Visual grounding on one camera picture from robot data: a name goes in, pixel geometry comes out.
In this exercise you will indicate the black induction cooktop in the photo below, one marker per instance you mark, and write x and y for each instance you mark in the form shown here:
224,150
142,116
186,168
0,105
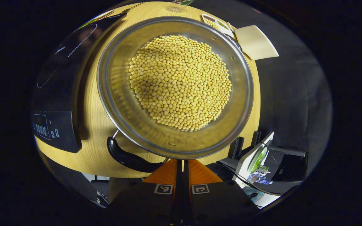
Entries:
61,94

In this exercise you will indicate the pile of soybeans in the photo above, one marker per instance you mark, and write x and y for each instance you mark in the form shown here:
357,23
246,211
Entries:
181,81

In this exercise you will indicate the white toaster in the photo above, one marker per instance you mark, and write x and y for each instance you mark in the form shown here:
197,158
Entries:
256,42

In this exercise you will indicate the white spoon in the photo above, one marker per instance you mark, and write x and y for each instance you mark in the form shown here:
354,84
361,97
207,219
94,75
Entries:
230,27

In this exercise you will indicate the shiny disc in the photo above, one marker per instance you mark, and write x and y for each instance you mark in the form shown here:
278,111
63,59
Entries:
255,194

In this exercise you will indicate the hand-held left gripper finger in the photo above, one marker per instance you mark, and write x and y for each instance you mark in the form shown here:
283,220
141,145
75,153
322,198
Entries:
178,201
185,201

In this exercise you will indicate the black box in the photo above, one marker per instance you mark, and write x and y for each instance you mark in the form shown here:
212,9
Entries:
291,166

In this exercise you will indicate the white box with green disc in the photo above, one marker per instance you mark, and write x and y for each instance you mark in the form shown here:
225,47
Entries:
247,160

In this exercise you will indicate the clear plastic water bottle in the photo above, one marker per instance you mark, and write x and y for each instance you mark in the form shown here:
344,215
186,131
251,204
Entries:
176,8

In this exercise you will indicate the white sectioned bean tray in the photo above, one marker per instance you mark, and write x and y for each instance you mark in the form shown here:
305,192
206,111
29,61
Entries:
218,25

